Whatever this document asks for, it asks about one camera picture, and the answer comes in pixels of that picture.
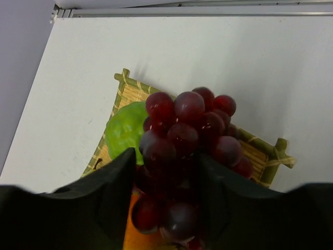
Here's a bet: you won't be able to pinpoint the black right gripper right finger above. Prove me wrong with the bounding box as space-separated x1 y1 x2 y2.
197 154 286 249

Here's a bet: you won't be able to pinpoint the green fake lime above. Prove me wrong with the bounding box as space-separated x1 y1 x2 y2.
105 101 148 165

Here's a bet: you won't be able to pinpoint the aluminium front frame rail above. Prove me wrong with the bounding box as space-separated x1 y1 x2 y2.
50 1 332 24

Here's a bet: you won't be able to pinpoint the yellow bamboo tray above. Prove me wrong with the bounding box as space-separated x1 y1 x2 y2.
82 68 297 188

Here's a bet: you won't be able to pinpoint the dark red fake grapes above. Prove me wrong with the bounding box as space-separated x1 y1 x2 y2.
131 87 254 249

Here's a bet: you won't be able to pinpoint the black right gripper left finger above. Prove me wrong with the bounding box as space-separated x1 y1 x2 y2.
52 148 136 249

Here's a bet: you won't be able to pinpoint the orange green fake mango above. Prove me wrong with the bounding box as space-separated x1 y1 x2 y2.
122 189 183 250

